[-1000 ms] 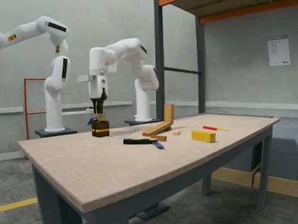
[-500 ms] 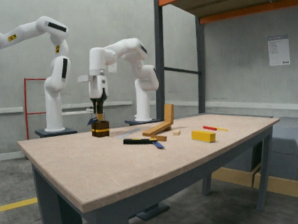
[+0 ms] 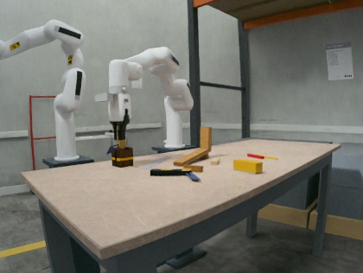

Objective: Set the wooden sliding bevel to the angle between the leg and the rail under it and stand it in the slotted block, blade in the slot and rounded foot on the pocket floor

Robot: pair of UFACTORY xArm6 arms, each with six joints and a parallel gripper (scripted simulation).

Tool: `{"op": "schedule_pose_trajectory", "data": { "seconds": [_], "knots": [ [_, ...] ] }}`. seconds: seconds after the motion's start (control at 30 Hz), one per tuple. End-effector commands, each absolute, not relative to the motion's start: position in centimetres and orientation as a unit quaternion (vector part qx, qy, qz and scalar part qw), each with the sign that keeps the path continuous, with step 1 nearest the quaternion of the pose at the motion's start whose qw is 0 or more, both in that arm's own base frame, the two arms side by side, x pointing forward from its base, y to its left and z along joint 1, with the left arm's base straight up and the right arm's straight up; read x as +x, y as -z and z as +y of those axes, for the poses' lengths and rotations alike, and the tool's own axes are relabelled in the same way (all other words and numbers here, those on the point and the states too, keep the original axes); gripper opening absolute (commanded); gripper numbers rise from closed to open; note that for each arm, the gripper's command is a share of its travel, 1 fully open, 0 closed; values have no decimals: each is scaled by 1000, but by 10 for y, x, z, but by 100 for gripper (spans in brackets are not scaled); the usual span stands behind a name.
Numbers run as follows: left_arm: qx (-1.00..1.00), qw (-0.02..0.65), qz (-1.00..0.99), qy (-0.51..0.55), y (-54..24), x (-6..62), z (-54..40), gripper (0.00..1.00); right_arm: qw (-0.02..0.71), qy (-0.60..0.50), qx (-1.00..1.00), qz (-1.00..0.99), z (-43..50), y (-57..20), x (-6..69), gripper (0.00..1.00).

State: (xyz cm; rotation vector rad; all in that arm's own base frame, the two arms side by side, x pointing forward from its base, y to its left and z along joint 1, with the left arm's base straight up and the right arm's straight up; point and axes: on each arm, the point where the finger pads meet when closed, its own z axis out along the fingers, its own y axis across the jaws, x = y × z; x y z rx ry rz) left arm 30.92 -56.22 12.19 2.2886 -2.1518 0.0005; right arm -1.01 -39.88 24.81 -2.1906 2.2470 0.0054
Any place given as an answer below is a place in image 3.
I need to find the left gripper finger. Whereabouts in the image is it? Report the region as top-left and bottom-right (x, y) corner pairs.
(110, 121), (118, 140)
(118, 109), (130, 141)

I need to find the black sliding bevel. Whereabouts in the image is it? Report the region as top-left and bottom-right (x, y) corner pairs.
(150, 168), (201, 181)

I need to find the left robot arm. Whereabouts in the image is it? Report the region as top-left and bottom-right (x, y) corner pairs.
(95, 47), (194, 148)

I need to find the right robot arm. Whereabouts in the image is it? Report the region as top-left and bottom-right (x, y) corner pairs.
(0, 20), (86, 162)

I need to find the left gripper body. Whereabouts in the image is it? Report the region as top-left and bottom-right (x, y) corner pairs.
(108, 93), (131, 121)

